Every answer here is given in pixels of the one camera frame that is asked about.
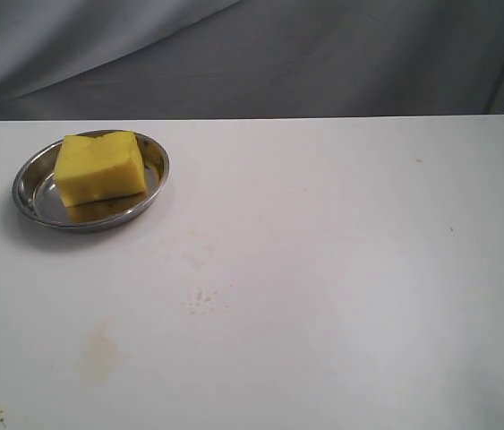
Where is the grey backdrop cloth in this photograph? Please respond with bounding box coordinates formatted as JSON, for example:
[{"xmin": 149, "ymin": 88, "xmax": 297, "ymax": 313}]
[{"xmin": 0, "ymin": 1, "xmax": 504, "ymax": 120}]

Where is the yellow sponge block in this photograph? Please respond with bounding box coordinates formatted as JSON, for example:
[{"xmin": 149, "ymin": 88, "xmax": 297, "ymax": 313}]
[{"xmin": 54, "ymin": 131, "xmax": 147, "ymax": 207}]

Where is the round stainless steel dish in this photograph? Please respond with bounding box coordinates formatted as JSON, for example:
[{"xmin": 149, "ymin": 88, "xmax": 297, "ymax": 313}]
[{"xmin": 12, "ymin": 130, "xmax": 169, "ymax": 233}]

